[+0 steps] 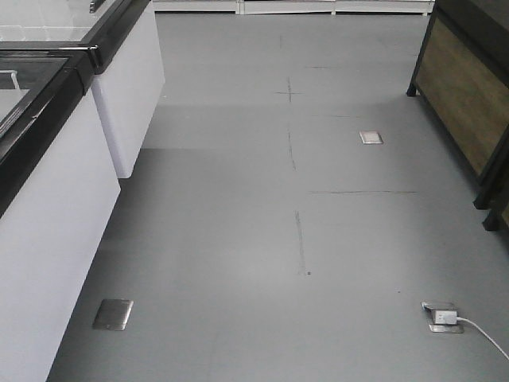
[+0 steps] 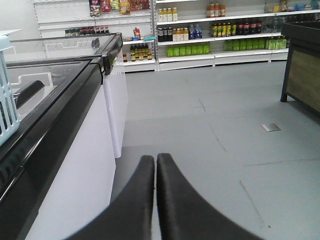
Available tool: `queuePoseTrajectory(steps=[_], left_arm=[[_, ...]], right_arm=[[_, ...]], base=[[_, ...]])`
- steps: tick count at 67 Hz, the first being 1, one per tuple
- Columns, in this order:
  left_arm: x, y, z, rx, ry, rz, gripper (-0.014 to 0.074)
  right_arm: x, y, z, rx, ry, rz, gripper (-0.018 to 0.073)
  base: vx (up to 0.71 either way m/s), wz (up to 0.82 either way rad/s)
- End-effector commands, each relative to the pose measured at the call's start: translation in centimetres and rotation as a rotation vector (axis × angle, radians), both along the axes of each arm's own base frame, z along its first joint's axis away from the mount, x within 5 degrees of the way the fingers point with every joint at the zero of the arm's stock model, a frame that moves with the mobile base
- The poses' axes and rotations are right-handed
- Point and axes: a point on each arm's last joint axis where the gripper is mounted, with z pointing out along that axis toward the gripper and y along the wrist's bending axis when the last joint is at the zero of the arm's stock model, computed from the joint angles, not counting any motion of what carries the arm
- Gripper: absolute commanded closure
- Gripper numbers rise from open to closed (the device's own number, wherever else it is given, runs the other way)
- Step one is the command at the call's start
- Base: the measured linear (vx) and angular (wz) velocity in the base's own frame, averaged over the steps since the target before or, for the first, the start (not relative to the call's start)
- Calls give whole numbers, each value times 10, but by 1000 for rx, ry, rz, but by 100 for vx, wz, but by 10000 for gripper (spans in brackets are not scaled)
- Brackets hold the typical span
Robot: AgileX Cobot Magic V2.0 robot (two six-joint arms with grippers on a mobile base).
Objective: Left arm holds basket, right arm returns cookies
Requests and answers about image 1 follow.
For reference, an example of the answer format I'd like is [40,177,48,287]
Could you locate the small square floor plate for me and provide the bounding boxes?
[359,131,383,145]

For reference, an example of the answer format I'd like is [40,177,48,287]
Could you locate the far white chest freezer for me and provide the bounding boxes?
[1,1,165,178]

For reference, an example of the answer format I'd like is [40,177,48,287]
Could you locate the white chest freezer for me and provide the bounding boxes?
[1,1,165,178]
[1,50,120,381]

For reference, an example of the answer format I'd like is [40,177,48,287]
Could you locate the closed steel floor plate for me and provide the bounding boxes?
[92,298,134,331]

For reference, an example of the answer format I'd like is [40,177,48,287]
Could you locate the near white chest freezer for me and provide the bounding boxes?
[1,50,120,381]

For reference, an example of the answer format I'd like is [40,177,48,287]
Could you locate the white store shelving unit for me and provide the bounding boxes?
[153,0,434,15]

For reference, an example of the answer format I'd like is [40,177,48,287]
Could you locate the open floor socket box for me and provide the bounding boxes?
[422,301,464,334]

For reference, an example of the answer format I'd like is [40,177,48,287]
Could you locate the white power adapter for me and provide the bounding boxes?
[432,310,458,325]

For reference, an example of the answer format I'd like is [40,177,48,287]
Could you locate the dark wooden display stand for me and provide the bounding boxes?
[406,1,508,231]

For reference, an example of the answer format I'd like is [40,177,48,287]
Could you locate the white power cable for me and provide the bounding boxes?
[456,316,509,361]

